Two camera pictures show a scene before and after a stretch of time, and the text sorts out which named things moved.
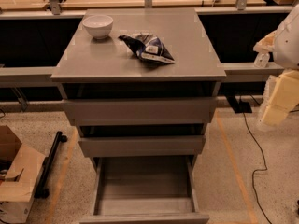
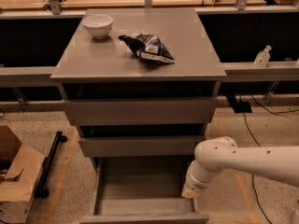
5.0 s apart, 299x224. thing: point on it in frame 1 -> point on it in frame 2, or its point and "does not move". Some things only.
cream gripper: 288,46 -> 195,182
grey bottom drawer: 145,189 does not move
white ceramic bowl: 98,26 does not move
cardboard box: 21,168 does not move
